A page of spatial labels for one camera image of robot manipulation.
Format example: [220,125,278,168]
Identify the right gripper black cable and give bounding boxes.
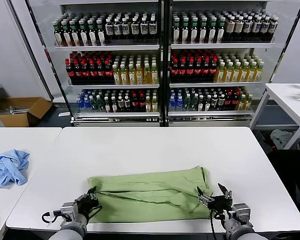
[208,209,228,240]

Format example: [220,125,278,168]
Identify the small dark bottle pale label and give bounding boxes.
[217,94,226,112]
[123,95,131,113]
[116,95,124,113]
[210,94,219,112]

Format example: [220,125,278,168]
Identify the beige label dark drink bottle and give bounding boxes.
[234,15,244,42]
[225,15,236,42]

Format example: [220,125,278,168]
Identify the glass cabinet door black frame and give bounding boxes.
[7,0,74,123]
[250,0,300,126]

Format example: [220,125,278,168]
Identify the crumpled light blue shirt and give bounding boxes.
[0,149,31,188]

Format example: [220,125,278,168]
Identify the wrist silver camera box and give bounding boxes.
[60,201,79,220]
[231,202,253,224]

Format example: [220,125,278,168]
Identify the grey clothes pile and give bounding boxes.
[269,129,294,150]

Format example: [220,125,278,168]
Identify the light green polo shirt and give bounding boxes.
[86,164,216,224]

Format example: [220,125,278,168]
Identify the yellow tea bottle white cap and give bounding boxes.
[142,62,152,85]
[240,61,249,83]
[232,61,242,83]
[150,62,159,85]
[127,63,136,85]
[214,61,226,84]
[224,61,234,83]
[112,64,121,85]
[255,61,264,82]
[135,63,143,85]
[120,63,128,85]
[248,61,257,83]

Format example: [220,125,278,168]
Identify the green cap dark tea bottle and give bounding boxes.
[172,16,181,44]
[78,19,88,47]
[52,20,63,47]
[198,16,208,44]
[180,16,190,44]
[189,16,199,44]
[61,19,71,47]
[69,19,79,47]
[207,16,217,44]
[96,18,106,47]
[87,19,97,47]
[216,16,226,44]

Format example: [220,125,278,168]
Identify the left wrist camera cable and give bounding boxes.
[41,210,63,224]

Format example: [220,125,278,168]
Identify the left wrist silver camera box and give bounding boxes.
[60,201,79,220]

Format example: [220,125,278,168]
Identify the small red cap cola bottle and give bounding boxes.
[224,91,232,112]
[131,93,139,113]
[231,91,239,111]
[138,93,146,113]

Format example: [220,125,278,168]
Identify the metal rods bundle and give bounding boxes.
[8,105,28,114]

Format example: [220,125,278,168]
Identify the open cardboard box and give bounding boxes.
[0,96,53,128]

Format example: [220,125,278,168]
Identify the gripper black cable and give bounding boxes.
[208,209,228,240]
[86,204,103,222]

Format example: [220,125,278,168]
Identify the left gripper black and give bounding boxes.
[74,185,100,215]

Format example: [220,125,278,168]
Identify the white drinks display cabinet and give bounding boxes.
[45,0,165,127]
[164,0,275,127]

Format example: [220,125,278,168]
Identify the white side table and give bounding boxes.
[249,82,300,151]

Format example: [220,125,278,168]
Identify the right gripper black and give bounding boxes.
[196,182,234,215]

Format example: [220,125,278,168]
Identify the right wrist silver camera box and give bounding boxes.
[231,202,253,224]

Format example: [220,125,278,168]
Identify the green tinted water bottle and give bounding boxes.
[89,95,97,113]
[190,93,198,112]
[183,93,191,112]
[96,94,104,113]

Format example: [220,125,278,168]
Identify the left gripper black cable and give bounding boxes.
[86,204,103,222]

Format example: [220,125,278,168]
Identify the white label dark drink bottle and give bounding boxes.
[139,16,149,39]
[243,15,253,42]
[261,15,271,42]
[269,15,280,42]
[105,17,114,40]
[130,16,140,39]
[252,15,262,42]
[113,17,123,40]
[148,15,157,39]
[121,17,131,40]

